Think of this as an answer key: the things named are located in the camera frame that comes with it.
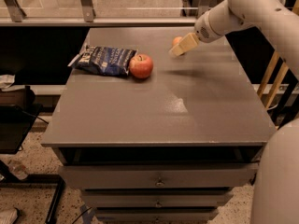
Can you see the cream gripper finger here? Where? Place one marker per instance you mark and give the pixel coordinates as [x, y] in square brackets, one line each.
[188, 42]

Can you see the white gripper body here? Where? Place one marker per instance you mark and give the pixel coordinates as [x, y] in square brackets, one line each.
[203, 32]

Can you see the orange fruit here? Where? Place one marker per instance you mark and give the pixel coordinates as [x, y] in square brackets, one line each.
[176, 40]

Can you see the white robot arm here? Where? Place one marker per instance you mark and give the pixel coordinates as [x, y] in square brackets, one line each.
[276, 189]

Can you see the red apple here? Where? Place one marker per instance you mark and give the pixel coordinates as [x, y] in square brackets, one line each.
[140, 66]

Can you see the blue chip bag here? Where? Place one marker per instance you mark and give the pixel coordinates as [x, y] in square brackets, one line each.
[104, 61]

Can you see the grey drawer cabinet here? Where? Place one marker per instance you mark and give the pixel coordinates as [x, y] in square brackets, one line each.
[198, 108]

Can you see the top grey drawer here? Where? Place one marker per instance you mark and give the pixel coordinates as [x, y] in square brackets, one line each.
[158, 176]

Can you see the grey drawer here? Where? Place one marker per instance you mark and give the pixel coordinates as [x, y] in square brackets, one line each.
[157, 199]
[158, 176]
[154, 215]

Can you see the middle grey drawer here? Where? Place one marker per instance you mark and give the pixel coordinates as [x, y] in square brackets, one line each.
[157, 199]

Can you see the metal railing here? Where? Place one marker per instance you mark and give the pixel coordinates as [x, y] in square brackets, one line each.
[93, 13]

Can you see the bottom grey drawer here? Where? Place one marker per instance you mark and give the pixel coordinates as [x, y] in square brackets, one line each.
[154, 215]

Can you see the black side table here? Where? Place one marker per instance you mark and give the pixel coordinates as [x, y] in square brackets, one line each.
[18, 112]

